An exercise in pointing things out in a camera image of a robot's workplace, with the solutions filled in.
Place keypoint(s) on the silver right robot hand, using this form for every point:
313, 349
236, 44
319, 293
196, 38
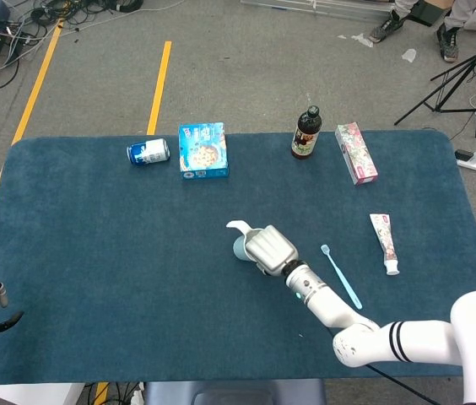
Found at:
269, 249

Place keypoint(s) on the light blue toothbrush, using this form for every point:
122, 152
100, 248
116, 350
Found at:
341, 276

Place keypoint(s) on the white floral toothpaste tube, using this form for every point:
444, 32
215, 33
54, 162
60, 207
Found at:
383, 240

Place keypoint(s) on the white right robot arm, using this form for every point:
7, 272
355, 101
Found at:
415, 337

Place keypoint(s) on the pink floral box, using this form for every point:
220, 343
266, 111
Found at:
356, 154

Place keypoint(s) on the white cabinet block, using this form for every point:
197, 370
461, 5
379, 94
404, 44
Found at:
31, 394

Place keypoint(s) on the blue cereal box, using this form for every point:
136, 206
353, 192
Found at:
203, 152

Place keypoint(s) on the dark tea bottle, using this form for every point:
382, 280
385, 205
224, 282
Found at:
305, 137

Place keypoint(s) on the blue carpet table mat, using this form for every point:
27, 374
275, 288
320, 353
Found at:
136, 253

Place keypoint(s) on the blue and white drink can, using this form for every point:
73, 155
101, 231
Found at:
149, 152

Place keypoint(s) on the white paper scrap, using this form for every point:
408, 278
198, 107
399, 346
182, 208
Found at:
409, 55
362, 40

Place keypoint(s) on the person in grey trousers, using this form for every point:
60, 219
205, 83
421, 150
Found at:
449, 42

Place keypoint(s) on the aluminium rail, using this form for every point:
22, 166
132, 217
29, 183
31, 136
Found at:
305, 8

